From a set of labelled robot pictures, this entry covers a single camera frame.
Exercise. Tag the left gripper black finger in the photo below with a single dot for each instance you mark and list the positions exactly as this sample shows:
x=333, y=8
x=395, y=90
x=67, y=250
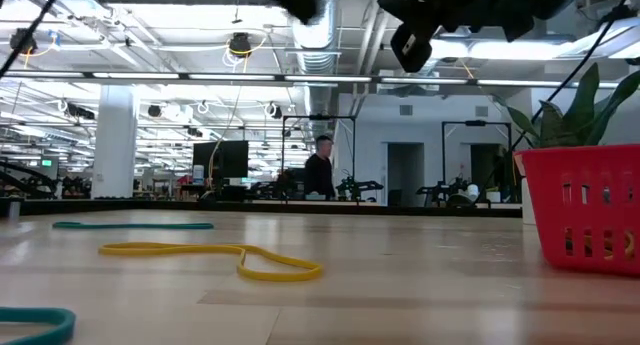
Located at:
x=292, y=0

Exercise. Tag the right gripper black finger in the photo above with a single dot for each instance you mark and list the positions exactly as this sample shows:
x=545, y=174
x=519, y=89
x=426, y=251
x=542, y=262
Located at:
x=412, y=52

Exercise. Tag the red plastic basket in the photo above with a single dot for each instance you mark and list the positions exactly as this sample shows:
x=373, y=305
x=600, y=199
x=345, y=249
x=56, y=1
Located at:
x=575, y=160

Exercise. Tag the teal rubber band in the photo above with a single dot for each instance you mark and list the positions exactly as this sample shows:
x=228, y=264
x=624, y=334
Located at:
x=125, y=225
x=30, y=315

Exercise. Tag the yellow rubber band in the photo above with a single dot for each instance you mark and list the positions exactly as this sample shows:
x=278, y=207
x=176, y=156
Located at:
x=150, y=249

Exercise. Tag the black background robot arm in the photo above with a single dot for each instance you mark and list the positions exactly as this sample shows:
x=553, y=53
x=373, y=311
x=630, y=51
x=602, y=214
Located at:
x=360, y=186
x=25, y=182
x=445, y=191

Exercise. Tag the long LED light bar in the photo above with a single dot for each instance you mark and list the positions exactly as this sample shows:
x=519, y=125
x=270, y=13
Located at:
x=230, y=77

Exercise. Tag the green artificial plant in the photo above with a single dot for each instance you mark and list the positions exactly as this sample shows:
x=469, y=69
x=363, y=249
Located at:
x=582, y=110

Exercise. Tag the person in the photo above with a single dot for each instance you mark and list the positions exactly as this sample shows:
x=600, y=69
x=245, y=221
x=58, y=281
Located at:
x=317, y=175

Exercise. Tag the black monitor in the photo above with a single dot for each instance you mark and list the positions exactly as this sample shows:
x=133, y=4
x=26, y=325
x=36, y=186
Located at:
x=225, y=160

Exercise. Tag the white plant pot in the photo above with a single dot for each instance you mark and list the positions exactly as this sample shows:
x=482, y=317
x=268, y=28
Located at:
x=527, y=205

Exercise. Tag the white pillar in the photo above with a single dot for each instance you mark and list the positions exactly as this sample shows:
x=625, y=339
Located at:
x=115, y=145

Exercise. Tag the green exit sign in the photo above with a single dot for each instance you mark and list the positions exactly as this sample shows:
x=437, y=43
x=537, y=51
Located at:
x=47, y=162

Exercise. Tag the silver ventilation duct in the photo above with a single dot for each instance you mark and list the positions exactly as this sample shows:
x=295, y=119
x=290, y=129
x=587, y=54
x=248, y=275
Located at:
x=315, y=50

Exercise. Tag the black frame stand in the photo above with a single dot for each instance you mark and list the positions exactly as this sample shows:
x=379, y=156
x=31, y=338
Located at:
x=475, y=123
x=300, y=117

